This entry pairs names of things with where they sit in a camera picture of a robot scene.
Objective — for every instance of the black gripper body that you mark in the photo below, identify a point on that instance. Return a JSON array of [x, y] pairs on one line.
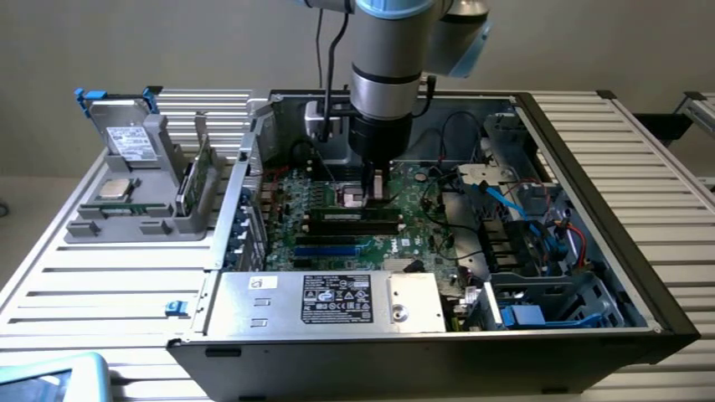
[[380, 134]]

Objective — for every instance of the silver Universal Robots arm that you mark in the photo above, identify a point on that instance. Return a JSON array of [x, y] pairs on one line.
[[386, 50]]

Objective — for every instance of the green RAM stick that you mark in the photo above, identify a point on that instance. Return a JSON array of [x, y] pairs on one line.
[[126, 206], [340, 214]]

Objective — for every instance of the black RAM slot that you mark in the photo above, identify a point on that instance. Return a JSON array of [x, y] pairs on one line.
[[352, 227]]

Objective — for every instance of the CPU socket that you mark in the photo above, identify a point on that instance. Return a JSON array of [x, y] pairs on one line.
[[352, 196]]

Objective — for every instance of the green motherboard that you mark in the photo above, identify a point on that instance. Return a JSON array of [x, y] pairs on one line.
[[386, 247]]

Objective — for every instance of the black expansion slot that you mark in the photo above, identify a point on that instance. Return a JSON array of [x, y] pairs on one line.
[[327, 240]]

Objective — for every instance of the blue expansion slot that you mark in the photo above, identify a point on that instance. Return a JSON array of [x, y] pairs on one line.
[[326, 251]]

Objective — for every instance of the silver chipset heatsink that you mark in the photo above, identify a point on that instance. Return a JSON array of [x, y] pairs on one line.
[[398, 266]]

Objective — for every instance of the grey metal disk bay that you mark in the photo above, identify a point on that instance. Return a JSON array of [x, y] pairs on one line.
[[511, 142]]

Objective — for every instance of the black case fan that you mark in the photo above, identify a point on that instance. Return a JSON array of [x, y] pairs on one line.
[[534, 245]]

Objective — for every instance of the green graphics card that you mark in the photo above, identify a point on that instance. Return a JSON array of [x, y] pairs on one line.
[[195, 180]]

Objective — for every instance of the silver power supply unit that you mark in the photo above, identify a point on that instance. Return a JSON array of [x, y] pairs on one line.
[[279, 301]]

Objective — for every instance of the blue disk caddy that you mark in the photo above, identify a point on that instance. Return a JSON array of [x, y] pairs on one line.
[[525, 315]]

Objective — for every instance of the grey parts rack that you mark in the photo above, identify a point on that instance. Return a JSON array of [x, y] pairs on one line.
[[139, 222]]

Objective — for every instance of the black open PC case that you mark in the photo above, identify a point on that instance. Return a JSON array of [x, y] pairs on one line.
[[391, 368]]

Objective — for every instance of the silver CPU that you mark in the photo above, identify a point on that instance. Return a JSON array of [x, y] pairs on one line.
[[118, 188]]

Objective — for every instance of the hard disk with blue caddy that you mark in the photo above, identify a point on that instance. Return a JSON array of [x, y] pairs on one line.
[[126, 134]]

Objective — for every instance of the small blue plastic clip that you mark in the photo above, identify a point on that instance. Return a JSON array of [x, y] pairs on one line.
[[176, 308]]

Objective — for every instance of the black box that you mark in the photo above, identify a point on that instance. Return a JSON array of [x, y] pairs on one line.
[[662, 127]]

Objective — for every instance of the aluminium slat table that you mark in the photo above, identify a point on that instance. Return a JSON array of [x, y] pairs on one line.
[[706, 106]]

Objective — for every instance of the teal framed tablet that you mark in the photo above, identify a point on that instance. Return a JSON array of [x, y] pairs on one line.
[[50, 377]]

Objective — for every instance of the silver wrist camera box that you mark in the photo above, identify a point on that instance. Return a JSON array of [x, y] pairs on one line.
[[316, 117]]

